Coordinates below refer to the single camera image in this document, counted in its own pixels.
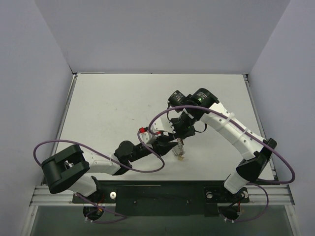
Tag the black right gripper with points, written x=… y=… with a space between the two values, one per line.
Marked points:
x=182 y=132

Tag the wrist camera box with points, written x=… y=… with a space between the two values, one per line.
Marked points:
x=163 y=125
x=146 y=137

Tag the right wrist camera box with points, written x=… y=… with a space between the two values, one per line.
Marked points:
x=163 y=125

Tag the metal key organizer blue handle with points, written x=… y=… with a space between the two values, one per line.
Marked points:
x=178 y=150

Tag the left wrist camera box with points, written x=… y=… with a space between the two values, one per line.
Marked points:
x=146 y=137

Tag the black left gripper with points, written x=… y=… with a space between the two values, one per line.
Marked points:
x=159 y=143

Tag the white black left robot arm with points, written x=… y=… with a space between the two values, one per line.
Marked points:
x=72 y=168

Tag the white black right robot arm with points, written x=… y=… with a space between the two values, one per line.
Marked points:
x=205 y=107

